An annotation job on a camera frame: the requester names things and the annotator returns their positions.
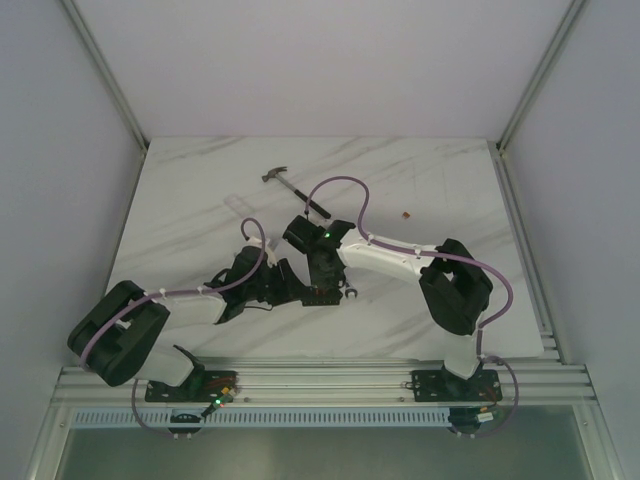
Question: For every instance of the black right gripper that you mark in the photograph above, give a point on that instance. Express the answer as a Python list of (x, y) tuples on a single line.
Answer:
[(331, 280)]

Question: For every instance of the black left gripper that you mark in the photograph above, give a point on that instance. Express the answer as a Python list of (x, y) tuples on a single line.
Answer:
[(279, 280)]

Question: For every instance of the black fuse box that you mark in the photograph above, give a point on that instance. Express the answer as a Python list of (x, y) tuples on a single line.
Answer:
[(314, 296)]

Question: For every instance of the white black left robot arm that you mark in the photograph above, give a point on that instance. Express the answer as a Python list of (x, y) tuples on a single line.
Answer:
[(129, 333)]

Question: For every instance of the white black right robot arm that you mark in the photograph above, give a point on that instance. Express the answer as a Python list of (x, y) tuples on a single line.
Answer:
[(303, 235)]

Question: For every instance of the clear plastic fuse box cover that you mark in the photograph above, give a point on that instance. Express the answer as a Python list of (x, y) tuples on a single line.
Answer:
[(238, 205)]

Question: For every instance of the aluminium front rail base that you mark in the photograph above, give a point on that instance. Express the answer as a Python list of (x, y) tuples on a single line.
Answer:
[(343, 382)]

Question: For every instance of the claw hammer black handle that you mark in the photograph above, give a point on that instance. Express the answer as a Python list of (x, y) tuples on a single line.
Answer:
[(276, 174)]

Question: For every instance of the white slotted cable duct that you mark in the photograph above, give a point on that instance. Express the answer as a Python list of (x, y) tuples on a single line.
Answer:
[(260, 417)]

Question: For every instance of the aluminium frame rail right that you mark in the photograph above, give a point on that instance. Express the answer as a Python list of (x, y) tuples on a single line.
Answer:
[(543, 70)]

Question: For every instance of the aluminium frame post left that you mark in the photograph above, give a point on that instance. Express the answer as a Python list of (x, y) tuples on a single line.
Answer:
[(104, 72)]

